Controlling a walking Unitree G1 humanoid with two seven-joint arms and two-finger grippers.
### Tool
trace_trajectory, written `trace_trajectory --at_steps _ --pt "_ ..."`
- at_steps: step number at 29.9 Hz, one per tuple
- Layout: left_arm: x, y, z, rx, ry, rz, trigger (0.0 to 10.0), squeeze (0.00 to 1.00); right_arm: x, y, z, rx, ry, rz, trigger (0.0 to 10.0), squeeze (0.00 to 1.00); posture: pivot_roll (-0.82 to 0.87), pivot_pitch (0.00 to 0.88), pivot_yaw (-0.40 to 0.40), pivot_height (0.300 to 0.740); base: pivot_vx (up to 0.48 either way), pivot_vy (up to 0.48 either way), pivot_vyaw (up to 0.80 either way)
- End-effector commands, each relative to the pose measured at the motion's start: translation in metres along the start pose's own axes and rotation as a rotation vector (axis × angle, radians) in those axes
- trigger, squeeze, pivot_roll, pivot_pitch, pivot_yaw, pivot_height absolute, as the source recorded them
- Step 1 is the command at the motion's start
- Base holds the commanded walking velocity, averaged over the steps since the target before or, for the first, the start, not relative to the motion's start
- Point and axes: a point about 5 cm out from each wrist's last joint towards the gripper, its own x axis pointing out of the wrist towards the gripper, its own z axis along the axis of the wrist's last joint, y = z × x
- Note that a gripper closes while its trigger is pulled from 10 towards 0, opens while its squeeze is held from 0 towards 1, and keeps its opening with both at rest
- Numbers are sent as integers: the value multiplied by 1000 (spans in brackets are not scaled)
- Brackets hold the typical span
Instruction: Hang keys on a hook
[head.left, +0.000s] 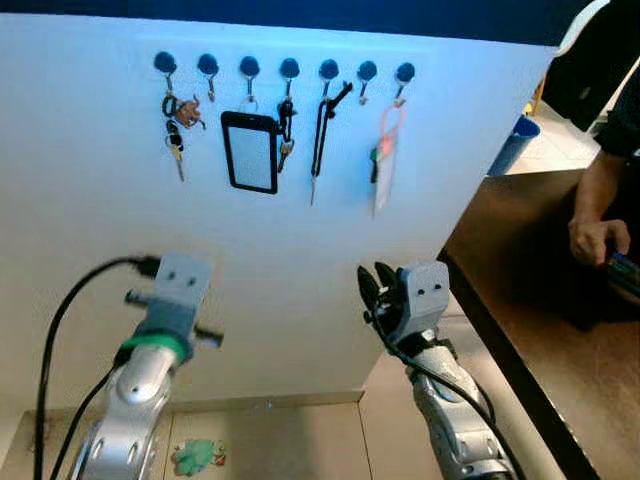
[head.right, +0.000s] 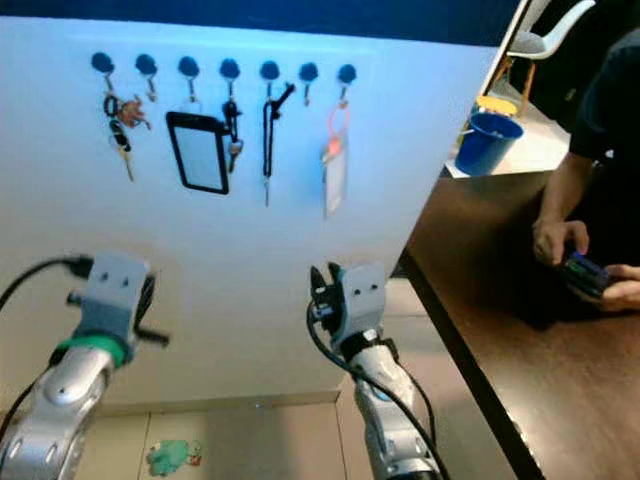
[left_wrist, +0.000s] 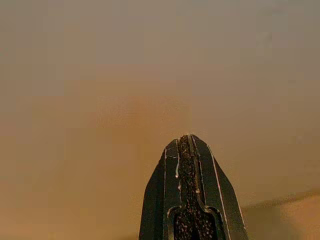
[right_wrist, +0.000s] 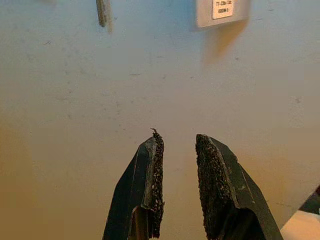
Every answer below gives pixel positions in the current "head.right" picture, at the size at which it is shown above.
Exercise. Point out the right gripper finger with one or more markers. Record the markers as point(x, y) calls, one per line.
point(320, 293)
point(334, 280)

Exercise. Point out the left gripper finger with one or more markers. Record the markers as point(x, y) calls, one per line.
point(146, 300)

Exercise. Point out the key tag with orange loop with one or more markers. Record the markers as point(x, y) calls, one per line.
point(335, 180)

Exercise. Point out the magnetic hook with dark head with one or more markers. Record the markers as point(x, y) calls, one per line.
point(229, 68)
point(347, 73)
point(188, 66)
point(269, 70)
point(146, 64)
point(308, 71)
point(102, 62)

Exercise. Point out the white board panel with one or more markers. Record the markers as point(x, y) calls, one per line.
point(60, 180)

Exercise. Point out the black badge holder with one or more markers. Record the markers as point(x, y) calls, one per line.
point(198, 150)

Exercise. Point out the small key with black head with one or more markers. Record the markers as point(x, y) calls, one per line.
point(232, 125)

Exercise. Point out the key bunch with brown charm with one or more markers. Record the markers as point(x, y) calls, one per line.
point(130, 112)

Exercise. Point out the blue bucket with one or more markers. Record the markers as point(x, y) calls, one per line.
point(488, 145)

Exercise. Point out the dark brown wooden table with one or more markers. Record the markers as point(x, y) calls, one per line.
point(540, 400)

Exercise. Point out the dark smartphone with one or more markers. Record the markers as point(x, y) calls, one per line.
point(585, 275)

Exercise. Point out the person in dark shirt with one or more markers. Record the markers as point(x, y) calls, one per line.
point(600, 110)

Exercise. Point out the white shell chair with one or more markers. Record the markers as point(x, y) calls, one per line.
point(550, 40)

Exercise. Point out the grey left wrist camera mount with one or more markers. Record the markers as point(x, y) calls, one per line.
point(115, 290)

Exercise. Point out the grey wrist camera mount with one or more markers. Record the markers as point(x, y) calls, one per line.
point(363, 295)
point(115, 290)

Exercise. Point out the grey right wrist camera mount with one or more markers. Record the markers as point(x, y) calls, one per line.
point(363, 295)

